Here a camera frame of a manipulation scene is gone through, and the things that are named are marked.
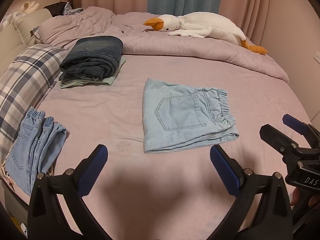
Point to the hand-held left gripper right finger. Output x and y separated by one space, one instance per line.
225 170

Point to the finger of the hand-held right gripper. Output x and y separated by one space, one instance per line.
275 137
295 122

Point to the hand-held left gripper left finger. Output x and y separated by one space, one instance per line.
92 170

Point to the light blue denim shorts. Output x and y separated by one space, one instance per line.
180 115

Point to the person's right hand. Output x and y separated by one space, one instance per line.
296 197

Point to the folded light denim jeans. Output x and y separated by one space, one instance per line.
27 150

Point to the floral cloth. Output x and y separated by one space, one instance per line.
7 177

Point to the folded pale green garment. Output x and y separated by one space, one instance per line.
110 80

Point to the blue plaid pillow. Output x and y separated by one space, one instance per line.
27 75

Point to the folded dark blue jeans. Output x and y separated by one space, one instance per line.
95 52

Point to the white goose plush toy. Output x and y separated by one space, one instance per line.
212 25

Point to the lilac duvet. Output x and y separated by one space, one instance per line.
175 47

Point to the beige pillow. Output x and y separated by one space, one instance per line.
27 25

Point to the plaid shirt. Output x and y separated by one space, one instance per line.
71 9

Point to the dark cloth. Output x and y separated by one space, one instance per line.
56 8

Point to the small cream plush toy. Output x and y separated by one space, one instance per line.
28 6

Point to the white wall socket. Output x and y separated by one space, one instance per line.
317 56

